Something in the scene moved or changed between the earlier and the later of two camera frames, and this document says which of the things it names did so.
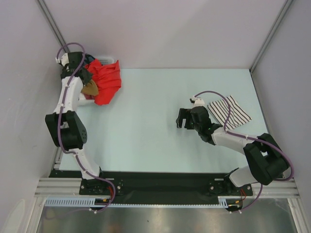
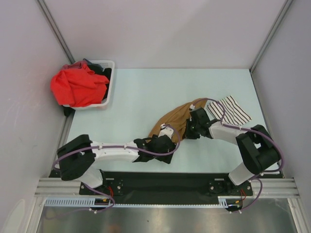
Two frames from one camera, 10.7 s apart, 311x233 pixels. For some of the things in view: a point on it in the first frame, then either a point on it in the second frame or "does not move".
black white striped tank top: (219, 109) does not move
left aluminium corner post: (49, 17) does not move
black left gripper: (88, 76) to (166, 159)
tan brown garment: (90, 88) to (177, 119)
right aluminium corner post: (270, 34) does not move
